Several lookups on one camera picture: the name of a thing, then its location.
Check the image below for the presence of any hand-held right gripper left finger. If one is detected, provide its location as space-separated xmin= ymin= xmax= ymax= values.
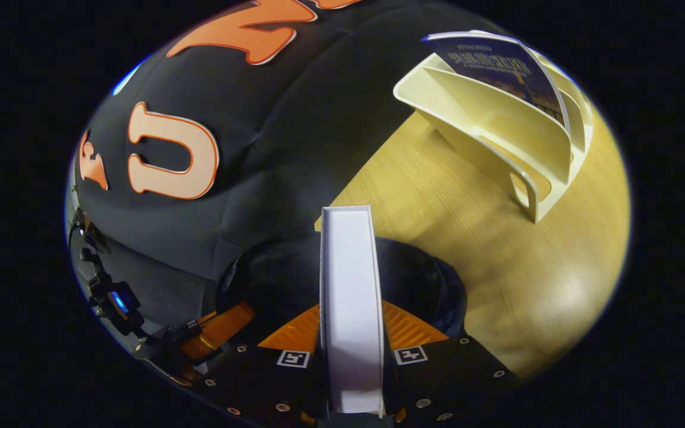
xmin=194 ymin=302 xmax=325 ymax=426

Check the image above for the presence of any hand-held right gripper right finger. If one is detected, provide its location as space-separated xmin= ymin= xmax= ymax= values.
xmin=381 ymin=300 xmax=521 ymax=424

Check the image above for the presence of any blue schoolbag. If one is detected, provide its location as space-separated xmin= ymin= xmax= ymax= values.
xmin=218 ymin=235 xmax=468 ymax=345

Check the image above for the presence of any dark grey cover book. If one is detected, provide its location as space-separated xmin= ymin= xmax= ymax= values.
xmin=319 ymin=205 xmax=386 ymax=417

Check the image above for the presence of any white bookshelf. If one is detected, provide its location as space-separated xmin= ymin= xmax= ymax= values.
xmin=393 ymin=30 xmax=594 ymax=224

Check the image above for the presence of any blue cover book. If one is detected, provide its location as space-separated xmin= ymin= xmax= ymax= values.
xmin=423 ymin=33 xmax=572 ymax=128

